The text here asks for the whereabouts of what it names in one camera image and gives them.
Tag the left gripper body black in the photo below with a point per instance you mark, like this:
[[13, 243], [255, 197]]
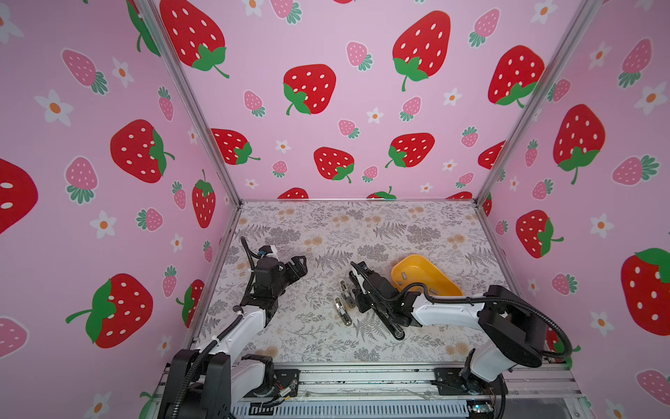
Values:
[[281, 282]]

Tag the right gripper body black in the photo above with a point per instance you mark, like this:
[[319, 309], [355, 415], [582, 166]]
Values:
[[380, 309]]

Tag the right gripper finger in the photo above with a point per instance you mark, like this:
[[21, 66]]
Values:
[[356, 292], [361, 269]]

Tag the black stapler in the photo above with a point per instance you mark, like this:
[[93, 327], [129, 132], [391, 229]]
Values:
[[396, 331]]

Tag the beige mini stapler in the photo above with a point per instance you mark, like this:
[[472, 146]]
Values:
[[342, 312], [347, 295]]

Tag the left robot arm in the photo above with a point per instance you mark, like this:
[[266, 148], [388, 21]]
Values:
[[206, 382]]

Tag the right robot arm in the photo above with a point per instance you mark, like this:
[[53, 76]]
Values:
[[419, 294]]

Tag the yellow plastic tray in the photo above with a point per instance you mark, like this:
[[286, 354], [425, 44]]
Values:
[[417, 269]]

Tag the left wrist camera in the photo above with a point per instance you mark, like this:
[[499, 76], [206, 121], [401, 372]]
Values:
[[268, 251]]

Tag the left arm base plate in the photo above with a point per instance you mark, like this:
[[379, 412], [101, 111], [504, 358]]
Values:
[[282, 382]]

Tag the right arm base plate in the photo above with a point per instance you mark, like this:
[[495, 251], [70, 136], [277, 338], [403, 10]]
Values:
[[455, 379]]

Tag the aluminium frame rail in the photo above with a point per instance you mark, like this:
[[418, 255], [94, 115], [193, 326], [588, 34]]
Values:
[[413, 390]]

